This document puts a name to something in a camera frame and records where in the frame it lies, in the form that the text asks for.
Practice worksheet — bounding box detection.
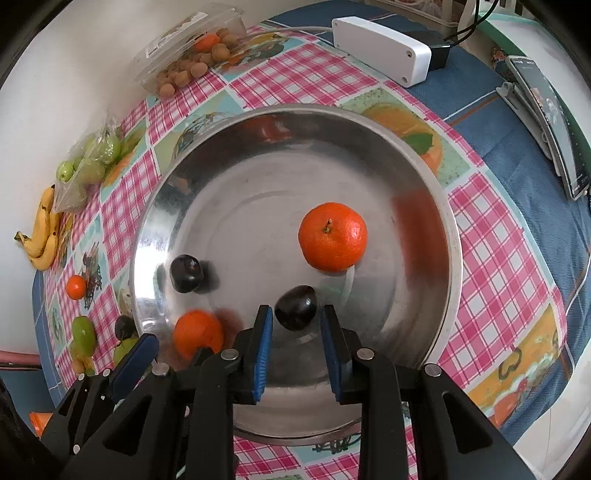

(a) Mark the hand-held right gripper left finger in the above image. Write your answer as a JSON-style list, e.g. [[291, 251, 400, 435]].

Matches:
[[58, 305, 274, 480]]

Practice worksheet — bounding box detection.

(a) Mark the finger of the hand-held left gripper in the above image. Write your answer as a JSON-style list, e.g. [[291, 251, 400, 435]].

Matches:
[[44, 333, 160, 467]]

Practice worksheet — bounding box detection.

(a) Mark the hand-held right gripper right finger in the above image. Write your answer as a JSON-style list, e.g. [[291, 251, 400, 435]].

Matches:
[[320, 305, 527, 480]]

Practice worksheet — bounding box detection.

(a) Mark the green mango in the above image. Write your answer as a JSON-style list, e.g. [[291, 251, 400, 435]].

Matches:
[[71, 315, 98, 358]]

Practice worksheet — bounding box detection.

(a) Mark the medium tangerine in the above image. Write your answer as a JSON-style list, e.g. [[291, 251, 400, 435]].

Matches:
[[173, 310, 225, 361]]

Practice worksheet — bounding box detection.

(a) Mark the large tangerine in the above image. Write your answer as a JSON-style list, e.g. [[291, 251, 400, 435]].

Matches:
[[298, 202, 369, 272]]

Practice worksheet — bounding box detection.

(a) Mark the round metal plate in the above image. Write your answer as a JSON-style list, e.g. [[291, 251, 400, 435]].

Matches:
[[129, 104, 463, 446]]

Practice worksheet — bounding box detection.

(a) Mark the clear bag of green fruits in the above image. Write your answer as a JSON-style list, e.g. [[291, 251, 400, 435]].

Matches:
[[52, 122, 125, 213]]

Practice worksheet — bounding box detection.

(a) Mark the small tangerine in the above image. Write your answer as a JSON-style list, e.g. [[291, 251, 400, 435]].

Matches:
[[65, 274, 88, 300]]

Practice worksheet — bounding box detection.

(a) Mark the orange plastic cup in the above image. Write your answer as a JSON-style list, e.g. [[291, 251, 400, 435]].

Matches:
[[28, 412, 54, 438]]

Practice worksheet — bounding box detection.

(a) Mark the pink board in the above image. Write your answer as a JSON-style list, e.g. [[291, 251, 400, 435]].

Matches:
[[0, 349, 43, 368]]

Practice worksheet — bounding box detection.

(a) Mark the yellow banana bunch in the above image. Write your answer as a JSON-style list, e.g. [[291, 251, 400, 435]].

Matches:
[[15, 185, 61, 271]]

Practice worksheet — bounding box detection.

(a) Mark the pink checkered printed tablecloth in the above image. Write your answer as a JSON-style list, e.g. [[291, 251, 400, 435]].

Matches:
[[44, 23, 571, 480]]

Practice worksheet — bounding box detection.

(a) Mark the clear plastic box of longans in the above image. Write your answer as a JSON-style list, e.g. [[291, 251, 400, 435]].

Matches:
[[131, 2, 247, 97]]

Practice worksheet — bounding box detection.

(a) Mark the white plastic box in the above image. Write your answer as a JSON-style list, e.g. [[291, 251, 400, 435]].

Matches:
[[331, 16, 432, 88]]

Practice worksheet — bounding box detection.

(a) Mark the black power adapter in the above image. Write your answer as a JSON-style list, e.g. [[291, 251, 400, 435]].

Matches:
[[427, 39, 455, 72]]

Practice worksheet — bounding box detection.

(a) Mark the black smartphone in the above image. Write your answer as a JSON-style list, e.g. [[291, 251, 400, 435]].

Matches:
[[505, 55, 591, 201]]

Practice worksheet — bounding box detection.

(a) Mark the white cable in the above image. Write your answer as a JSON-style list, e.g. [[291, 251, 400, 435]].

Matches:
[[259, 23, 335, 35]]

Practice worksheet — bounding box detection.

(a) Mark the black cable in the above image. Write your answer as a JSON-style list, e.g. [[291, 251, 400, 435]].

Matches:
[[443, 0, 497, 47]]

